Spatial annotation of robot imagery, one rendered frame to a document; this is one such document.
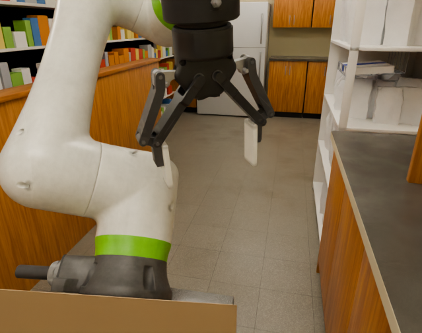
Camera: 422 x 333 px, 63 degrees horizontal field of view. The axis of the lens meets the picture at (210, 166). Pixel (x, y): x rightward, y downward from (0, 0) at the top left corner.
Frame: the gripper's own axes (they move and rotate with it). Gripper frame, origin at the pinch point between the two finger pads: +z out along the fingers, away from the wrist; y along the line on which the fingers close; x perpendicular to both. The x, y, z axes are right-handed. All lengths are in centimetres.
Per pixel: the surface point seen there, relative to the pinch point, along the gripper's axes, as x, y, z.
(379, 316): 6, -41, 52
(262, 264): -97, -69, 147
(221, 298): -2.0, -1.4, 33.6
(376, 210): -17, -60, 42
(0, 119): -148, 56, 36
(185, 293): -6.4, 5.1, 33.5
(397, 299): 12, -35, 35
